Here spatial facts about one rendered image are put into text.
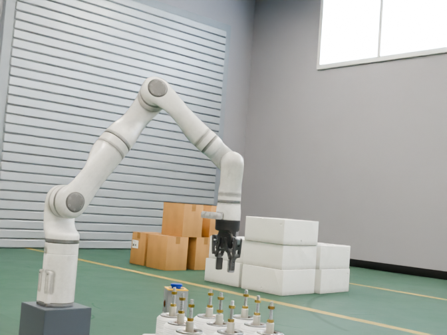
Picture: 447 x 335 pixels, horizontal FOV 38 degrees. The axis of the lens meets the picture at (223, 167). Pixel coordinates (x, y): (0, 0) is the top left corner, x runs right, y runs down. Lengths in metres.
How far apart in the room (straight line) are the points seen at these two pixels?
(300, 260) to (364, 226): 3.07
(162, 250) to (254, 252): 1.21
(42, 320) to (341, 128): 6.62
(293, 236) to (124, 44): 3.97
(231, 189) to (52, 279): 0.57
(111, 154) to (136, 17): 6.27
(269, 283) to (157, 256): 1.46
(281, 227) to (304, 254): 0.32
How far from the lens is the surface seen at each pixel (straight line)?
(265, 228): 4.72
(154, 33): 8.16
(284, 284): 4.64
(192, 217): 5.87
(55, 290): 1.81
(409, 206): 7.46
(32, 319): 1.83
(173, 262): 5.78
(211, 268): 5.14
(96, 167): 1.82
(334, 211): 8.03
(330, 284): 5.05
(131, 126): 1.90
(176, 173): 8.21
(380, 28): 7.99
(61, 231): 1.80
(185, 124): 1.91
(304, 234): 4.78
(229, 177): 1.90
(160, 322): 2.03
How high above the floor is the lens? 0.60
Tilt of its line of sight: 3 degrees up
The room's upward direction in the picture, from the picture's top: 4 degrees clockwise
